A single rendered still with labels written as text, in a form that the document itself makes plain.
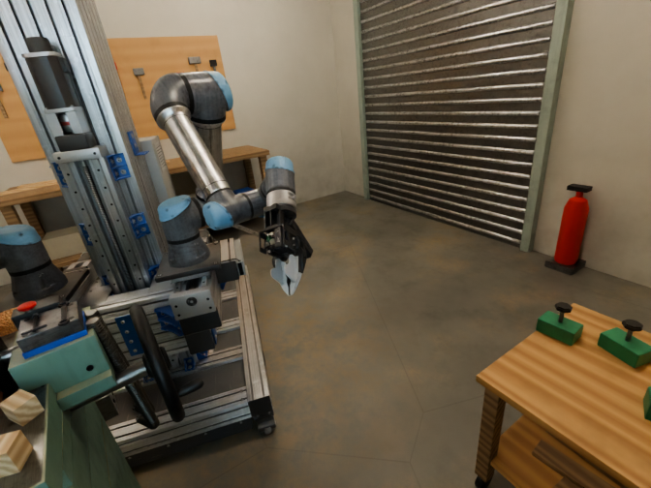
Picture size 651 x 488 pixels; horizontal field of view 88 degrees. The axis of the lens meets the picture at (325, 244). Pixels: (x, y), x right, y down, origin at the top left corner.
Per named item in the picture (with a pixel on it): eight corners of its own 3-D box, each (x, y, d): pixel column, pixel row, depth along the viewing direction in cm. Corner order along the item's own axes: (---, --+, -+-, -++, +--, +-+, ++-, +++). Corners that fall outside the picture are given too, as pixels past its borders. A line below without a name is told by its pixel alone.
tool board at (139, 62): (236, 128, 378) (217, 34, 341) (12, 163, 291) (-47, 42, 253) (235, 128, 382) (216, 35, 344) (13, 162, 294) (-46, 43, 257)
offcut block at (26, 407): (8, 419, 57) (-3, 404, 56) (30, 403, 60) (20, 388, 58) (22, 427, 55) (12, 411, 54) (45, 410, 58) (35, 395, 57)
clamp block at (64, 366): (111, 370, 70) (94, 335, 66) (30, 407, 63) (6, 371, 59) (104, 335, 81) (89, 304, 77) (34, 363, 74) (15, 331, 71)
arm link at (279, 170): (287, 174, 97) (298, 156, 90) (289, 207, 93) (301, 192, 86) (260, 168, 93) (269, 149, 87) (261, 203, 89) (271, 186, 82)
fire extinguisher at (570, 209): (584, 266, 244) (604, 185, 219) (571, 275, 235) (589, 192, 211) (558, 258, 258) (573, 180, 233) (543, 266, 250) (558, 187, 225)
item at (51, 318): (88, 334, 67) (77, 311, 64) (17, 362, 61) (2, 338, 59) (84, 306, 77) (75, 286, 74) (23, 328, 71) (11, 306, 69)
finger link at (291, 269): (278, 291, 74) (276, 252, 78) (293, 296, 79) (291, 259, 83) (290, 288, 73) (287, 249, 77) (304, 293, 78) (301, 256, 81)
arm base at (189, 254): (171, 254, 134) (164, 231, 130) (210, 246, 137) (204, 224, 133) (166, 271, 121) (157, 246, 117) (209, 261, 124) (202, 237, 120)
